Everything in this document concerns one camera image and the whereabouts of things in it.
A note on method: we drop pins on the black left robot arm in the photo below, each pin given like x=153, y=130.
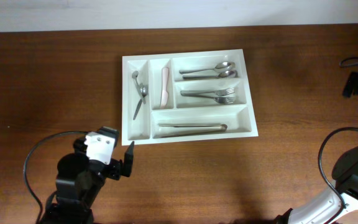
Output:
x=82, y=174

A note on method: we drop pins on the steel fork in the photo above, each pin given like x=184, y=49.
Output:
x=223, y=92
x=218, y=99

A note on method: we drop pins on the pink handled utensil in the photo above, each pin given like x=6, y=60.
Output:
x=164, y=92

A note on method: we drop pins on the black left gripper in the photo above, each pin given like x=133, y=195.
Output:
x=117, y=165

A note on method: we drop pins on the large steel spoon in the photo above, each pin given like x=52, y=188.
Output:
x=226, y=74
x=220, y=67

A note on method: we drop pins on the small metal spoon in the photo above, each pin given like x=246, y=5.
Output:
x=144, y=90
x=139, y=89

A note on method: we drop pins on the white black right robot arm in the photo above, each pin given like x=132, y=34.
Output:
x=341, y=195

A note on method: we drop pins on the white plastic cutlery tray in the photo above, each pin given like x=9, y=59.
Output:
x=239, y=116

